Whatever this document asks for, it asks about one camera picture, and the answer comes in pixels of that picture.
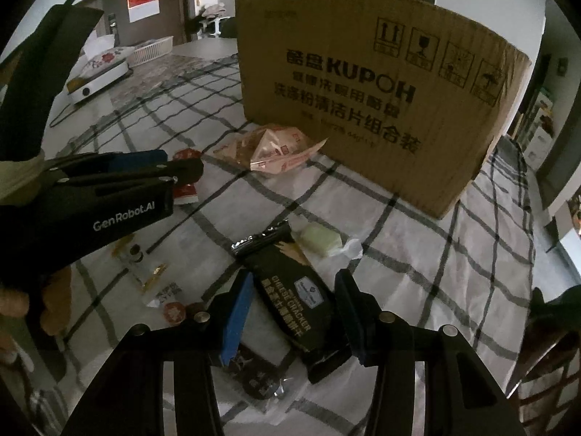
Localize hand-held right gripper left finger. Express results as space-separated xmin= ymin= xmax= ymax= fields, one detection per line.
xmin=61 ymin=269 xmax=255 ymax=436

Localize brown cardboard box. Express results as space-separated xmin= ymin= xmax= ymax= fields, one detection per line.
xmin=235 ymin=0 xmax=532 ymax=221

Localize black cracker packet blue label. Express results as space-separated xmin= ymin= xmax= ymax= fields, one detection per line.
xmin=231 ymin=220 xmax=352 ymax=384

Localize white plastic basket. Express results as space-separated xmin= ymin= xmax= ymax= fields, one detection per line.
xmin=129 ymin=36 xmax=175 ymax=66

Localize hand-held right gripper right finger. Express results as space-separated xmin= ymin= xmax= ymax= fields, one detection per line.
xmin=333 ymin=268 xmax=523 ymax=436

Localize white cube stools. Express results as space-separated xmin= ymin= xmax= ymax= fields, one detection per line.
xmin=200 ymin=13 xmax=237 ymax=39

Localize clear gold snack packet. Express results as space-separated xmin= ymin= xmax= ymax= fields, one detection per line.
xmin=111 ymin=234 xmax=184 ymax=310

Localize brown entry door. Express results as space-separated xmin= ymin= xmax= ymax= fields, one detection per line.
xmin=101 ymin=0 xmax=187 ymax=48

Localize wooden chair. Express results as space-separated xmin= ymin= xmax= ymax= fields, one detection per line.
xmin=515 ymin=284 xmax=581 ymax=423

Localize grey patterned table mat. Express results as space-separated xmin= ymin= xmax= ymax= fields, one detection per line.
xmin=106 ymin=52 xmax=239 ymax=105

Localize flower bouquet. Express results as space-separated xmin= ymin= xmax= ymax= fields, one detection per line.
xmin=188 ymin=2 xmax=228 ymax=41

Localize white tissue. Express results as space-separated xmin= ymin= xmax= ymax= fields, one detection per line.
xmin=84 ymin=34 xmax=114 ymax=55

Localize red white snack packet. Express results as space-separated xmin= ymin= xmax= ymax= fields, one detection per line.
xmin=172 ymin=148 xmax=203 ymax=203

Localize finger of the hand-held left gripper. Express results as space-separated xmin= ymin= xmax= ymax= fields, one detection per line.
xmin=59 ymin=149 xmax=170 ymax=166
xmin=45 ymin=157 xmax=205 ymax=191

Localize dark angular object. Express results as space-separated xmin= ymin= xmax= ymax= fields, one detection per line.
xmin=0 ymin=0 xmax=106 ymax=162

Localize floral cloth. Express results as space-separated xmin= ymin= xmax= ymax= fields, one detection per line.
xmin=77 ymin=47 xmax=137 ymax=78

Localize person's left hand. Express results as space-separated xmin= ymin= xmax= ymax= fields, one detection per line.
xmin=0 ymin=266 xmax=76 ymax=366

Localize checked tablecloth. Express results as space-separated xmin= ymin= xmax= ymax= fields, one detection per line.
xmin=27 ymin=54 xmax=545 ymax=436

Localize black snack packet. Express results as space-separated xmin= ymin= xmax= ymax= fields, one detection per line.
xmin=224 ymin=340 xmax=291 ymax=401

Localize white round appliance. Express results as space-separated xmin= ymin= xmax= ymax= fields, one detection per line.
xmin=66 ymin=61 xmax=132 ymax=103

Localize pale green wrapped candy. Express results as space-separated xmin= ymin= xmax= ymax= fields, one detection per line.
xmin=290 ymin=222 xmax=364 ymax=259

